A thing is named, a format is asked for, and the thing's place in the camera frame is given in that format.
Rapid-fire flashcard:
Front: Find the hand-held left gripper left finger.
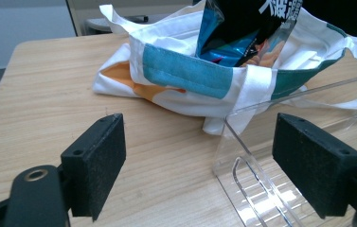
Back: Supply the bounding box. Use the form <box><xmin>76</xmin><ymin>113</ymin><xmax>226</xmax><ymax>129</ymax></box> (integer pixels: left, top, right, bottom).
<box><xmin>60</xmin><ymin>113</ymin><xmax>127</xmax><ymax>222</ymax></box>

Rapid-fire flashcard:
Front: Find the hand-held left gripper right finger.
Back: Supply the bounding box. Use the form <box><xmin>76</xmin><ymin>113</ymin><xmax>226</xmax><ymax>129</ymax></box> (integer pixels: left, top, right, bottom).
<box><xmin>272</xmin><ymin>112</ymin><xmax>357</xmax><ymax>219</ymax></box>

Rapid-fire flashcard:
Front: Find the clear acrylic box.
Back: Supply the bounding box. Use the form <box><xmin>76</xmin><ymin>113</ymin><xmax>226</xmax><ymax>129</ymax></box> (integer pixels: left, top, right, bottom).
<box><xmin>211</xmin><ymin>71</ymin><xmax>357</xmax><ymax>227</ymax></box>

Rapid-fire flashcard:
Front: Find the white canvas tote bag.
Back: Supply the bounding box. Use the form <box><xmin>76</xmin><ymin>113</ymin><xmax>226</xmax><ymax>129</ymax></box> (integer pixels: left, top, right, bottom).
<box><xmin>91</xmin><ymin>0</ymin><xmax>357</xmax><ymax>136</ymax></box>

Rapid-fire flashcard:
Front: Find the blue snack packet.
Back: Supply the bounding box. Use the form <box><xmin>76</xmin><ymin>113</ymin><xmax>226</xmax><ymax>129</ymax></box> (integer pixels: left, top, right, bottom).
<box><xmin>199</xmin><ymin>29</ymin><xmax>259</xmax><ymax>68</ymax></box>

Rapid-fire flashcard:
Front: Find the black snack packet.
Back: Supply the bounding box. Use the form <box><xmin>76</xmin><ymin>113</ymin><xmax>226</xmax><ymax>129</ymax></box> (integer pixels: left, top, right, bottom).
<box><xmin>194</xmin><ymin>0</ymin><xmax>304</xmax><ymax>68</ymax></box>

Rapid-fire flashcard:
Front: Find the grey chair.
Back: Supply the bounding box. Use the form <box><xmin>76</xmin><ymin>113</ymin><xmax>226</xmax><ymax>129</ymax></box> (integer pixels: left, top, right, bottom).
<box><xmin>65</xmin><ymin>0</ymin><xmax>199</xmax><ymax>37</ymax></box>

